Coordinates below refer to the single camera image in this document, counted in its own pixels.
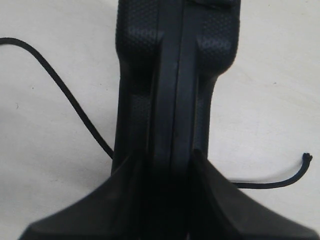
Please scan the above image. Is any black plastic carry case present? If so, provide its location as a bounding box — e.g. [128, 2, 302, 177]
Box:
[112, 0, 241, 175]

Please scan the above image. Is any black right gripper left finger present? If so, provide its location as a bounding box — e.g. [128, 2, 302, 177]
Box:
[20, 152, 145, 240]

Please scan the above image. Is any black cord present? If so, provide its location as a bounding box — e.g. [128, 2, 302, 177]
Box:
[0, 37, 313, 190]

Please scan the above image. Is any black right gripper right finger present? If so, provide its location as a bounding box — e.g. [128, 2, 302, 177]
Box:
[192, 149, 320, 240]

